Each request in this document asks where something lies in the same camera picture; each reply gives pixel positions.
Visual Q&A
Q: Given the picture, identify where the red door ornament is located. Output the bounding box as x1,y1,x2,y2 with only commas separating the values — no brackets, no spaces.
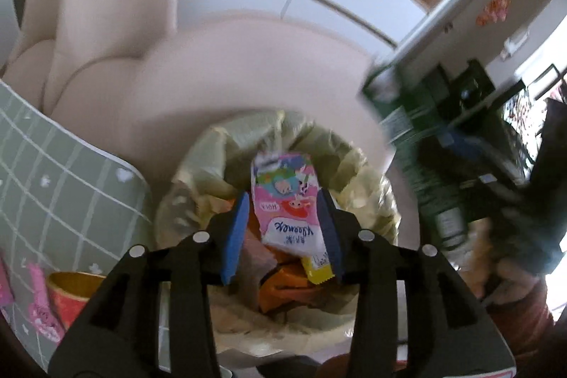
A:
476,0,510,27

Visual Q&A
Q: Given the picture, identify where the pink yogurt snack packet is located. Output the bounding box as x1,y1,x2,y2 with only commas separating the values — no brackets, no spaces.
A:
250,152,331,261

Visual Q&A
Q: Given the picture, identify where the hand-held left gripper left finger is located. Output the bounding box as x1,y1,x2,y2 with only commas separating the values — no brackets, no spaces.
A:
48,192,250,378

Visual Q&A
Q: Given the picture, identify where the pink wrapper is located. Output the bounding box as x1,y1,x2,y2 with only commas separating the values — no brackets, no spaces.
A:
27,263,65,343

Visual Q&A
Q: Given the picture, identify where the person's right forearm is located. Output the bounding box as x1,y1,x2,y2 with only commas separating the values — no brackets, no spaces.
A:
485,272,560,363

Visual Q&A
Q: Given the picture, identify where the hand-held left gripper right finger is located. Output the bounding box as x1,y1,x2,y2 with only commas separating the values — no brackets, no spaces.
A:
316,188,517,378

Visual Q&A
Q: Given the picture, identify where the green and white packet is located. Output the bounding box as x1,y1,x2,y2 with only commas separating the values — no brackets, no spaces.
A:
361,66,470,250

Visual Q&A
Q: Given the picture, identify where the trash bin with yellow bag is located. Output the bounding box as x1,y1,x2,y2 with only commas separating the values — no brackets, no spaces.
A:
155,108,402,339

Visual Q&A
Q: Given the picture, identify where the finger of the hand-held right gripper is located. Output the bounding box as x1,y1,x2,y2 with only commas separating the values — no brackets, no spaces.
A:
436,125,530,188

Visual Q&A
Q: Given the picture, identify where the black appliance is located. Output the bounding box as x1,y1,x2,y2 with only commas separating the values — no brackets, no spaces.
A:
421,59,497,126

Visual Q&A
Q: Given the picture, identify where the red paper cup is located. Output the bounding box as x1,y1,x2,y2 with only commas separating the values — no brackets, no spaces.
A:
46,272,107,332

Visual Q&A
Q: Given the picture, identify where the person's right hand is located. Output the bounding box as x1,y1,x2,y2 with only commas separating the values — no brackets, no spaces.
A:
465,219,539,303

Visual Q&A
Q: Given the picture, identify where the orange plastic bag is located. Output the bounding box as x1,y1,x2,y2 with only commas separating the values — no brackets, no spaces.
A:
246,210,355,312

